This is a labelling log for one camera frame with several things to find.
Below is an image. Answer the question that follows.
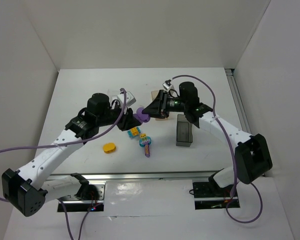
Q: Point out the purple curved lego brick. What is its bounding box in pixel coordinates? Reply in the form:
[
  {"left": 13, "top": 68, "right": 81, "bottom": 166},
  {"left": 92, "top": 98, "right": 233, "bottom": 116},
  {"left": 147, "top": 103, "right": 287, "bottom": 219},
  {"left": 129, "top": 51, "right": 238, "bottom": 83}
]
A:
[{"left": 135, "top": 107, "right": 151, "bottom": 124}]

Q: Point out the yellow rounded lego brick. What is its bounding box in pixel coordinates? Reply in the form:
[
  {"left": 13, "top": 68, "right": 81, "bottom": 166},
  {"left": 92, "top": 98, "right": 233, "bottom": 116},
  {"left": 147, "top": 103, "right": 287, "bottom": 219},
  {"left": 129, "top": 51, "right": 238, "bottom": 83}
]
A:
[{"left": 102, "top": 142, "right": 117, "bottom": 154}]

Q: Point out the purple printed lego piece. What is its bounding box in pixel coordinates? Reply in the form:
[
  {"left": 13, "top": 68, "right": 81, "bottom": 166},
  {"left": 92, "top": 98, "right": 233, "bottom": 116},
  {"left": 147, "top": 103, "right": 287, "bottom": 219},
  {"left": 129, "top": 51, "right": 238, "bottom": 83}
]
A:
[{"left": 144, "top": 144, "right": 151, "bottom": 158}]

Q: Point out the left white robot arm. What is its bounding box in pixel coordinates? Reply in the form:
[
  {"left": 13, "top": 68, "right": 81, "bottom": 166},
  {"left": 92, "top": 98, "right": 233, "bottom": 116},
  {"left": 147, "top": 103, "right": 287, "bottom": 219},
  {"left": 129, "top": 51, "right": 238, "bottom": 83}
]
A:
[{"left": 1, "top": 89, "right": 141, "bottom": 217}]

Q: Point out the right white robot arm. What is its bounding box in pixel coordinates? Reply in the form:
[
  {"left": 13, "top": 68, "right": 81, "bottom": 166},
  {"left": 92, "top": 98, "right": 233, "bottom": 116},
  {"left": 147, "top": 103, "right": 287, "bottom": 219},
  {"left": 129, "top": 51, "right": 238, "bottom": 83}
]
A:
[{"left": 142, "top": 81, "right": 273, "bottom": 189}]

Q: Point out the yellow arched lego brick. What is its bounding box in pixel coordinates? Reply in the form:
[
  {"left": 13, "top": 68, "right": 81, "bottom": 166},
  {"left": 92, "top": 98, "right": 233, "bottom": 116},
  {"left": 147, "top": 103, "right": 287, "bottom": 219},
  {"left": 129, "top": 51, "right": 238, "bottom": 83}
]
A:
[{"left": 129, "top": 127, "right": 140, "bottom": 137}]

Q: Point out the teal lego brick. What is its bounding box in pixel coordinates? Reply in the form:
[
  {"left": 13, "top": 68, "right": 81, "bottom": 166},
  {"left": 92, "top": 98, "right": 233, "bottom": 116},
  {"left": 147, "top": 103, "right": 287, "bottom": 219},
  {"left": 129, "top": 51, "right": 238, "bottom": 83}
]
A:
[{"left": 127, "top": 127, "right": 141, "bottom": 139}]

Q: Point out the orange transparent container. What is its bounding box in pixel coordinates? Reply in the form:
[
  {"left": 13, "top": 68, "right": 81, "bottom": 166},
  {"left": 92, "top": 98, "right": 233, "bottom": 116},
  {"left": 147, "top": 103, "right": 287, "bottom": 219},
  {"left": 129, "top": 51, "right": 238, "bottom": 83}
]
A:
[{"left": 151, "top": 90, "right": 169, "bottom": 121}]

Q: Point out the yellow smiley face lego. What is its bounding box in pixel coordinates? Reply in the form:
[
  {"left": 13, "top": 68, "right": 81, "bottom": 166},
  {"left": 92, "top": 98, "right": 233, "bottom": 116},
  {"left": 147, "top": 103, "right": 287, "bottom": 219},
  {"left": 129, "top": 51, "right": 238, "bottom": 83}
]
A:
[{"left": 139, "top": 133, "right": 147, "bottom": 140}]

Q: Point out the clear plastic container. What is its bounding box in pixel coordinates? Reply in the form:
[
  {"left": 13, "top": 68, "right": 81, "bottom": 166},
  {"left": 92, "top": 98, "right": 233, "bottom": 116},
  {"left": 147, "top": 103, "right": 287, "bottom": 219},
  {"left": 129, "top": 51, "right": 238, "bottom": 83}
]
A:
[{"left": 107, "top": 89, "right": 121, "bottom": 101}]

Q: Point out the teal frog oval lego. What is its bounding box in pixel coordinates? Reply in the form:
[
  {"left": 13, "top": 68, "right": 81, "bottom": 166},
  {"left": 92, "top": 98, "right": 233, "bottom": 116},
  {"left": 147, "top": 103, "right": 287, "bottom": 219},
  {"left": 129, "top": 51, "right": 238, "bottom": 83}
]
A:
[{"left": 139, "top": 136, "right": 152, "bottom": 147}]

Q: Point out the smoky grey container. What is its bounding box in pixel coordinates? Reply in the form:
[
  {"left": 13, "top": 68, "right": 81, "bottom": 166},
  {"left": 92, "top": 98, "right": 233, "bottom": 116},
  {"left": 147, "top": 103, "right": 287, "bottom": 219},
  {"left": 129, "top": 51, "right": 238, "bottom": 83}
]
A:
[{"left": 176, "top": 114, "right": 193, "bottom": 147}]

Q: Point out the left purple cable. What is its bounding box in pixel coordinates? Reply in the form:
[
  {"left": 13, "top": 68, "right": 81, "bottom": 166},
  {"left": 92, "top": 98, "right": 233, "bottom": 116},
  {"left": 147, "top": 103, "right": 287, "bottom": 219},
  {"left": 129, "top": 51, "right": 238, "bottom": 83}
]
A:
[{"left": 0, "top": 87, "right": 128, "bottom": 240}]

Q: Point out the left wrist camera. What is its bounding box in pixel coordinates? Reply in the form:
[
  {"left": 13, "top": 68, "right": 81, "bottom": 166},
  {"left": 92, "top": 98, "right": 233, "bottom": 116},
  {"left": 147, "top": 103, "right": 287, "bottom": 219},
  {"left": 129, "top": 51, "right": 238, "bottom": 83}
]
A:
[{"left": 117, "top": 91, "right": 137, "bottom": 108}]

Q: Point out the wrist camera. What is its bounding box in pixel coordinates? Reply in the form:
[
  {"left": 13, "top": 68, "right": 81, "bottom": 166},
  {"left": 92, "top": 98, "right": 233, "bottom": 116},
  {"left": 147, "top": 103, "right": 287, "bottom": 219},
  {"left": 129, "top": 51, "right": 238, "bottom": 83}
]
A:
[
  {"left": 117, "top": 91, "right": 137, "bottom": 108},
  {"left": 162, "top": 79, "right": 175, "bottom": 93}
]

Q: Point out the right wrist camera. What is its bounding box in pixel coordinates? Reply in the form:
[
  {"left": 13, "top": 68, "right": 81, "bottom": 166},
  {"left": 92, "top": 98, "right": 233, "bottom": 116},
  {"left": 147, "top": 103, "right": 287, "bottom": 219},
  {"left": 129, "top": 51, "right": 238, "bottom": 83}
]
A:
[{"left": 162, "top": 79, "right": 175, "bottom": 93}]

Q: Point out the aluminium rail right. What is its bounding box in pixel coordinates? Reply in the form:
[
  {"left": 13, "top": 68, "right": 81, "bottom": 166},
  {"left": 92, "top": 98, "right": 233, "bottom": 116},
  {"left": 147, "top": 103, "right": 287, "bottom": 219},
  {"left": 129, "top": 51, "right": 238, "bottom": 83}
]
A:
[{"left": 224, "top": 67, "right": 263, "bottom": 177}]

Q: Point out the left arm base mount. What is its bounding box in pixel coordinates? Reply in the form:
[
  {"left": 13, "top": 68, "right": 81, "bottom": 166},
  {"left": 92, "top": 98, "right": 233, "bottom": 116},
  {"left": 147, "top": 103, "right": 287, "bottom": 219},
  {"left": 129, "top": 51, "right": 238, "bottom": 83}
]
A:
[{"left": 61, "top": 181, "right": 106, "bottom": 213}]

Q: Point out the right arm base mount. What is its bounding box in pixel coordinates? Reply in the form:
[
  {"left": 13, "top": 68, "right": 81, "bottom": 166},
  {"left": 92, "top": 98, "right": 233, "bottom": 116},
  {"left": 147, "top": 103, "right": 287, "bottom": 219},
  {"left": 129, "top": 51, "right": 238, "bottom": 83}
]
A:
[{"left": 189, "top": 181, "right": 240, "bottom": 210}]

